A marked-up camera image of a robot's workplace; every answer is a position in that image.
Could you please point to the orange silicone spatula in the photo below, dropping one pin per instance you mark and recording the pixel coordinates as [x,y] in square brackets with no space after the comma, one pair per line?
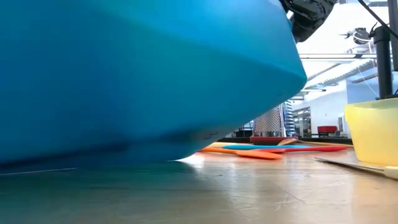
[258,154]

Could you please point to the yellow plastic bin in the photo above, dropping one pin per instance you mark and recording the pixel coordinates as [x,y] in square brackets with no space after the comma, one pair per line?
[373,133]

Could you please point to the steel box grater red trim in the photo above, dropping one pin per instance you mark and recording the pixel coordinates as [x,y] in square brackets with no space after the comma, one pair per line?
[267,124]

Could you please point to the red upholstered seat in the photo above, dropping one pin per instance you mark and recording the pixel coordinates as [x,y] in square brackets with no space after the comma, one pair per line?
[326,129]

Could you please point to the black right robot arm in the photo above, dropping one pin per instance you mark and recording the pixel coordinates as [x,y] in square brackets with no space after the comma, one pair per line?
[311,18]

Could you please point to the red silicone spatula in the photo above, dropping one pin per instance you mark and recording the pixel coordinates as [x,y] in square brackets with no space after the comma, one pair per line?
[326,148]

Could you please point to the blue silicone spatula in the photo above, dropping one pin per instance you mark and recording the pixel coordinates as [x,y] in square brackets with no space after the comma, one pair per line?
[264,147]

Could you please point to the blue plastic bin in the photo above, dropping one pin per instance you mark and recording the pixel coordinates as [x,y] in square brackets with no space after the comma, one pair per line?
[140,77]

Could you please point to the black ceiling-hung device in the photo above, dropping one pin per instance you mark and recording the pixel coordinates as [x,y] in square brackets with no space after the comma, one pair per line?
[360,35]

